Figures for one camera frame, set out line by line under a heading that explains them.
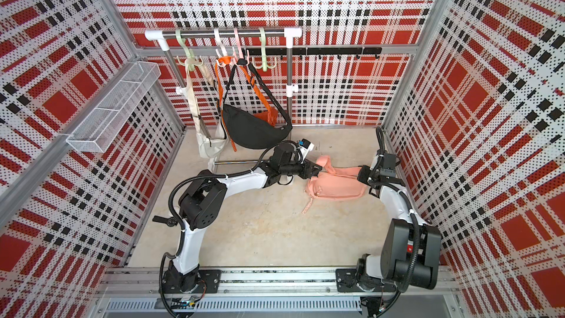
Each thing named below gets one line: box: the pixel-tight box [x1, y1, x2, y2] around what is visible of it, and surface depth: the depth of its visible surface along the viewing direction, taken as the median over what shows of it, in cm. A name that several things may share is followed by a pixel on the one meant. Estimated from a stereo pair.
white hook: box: [213, 27, 235, 59], surface depth 66 cm
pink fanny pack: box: [301, 155, 367, 215], surface depth 97 cm
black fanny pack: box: [222, 57, 293, 150], surface depth 94 cm
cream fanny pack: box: [185, 59, 229, 170], surface depth 88 cm
